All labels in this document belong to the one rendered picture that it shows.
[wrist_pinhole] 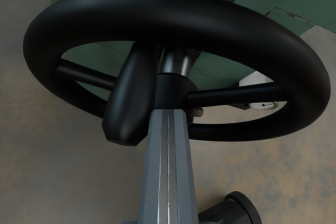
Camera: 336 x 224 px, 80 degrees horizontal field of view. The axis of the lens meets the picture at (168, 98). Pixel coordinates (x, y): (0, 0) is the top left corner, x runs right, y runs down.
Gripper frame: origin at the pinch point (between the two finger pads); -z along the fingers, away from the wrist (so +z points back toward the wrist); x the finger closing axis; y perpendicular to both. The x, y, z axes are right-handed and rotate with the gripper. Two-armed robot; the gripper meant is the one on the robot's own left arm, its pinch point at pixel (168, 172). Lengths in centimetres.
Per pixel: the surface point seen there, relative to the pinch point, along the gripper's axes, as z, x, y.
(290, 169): -62, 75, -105
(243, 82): -37.8, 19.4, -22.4
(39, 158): -45, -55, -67
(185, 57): -16.6, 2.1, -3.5
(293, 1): -25.6, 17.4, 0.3
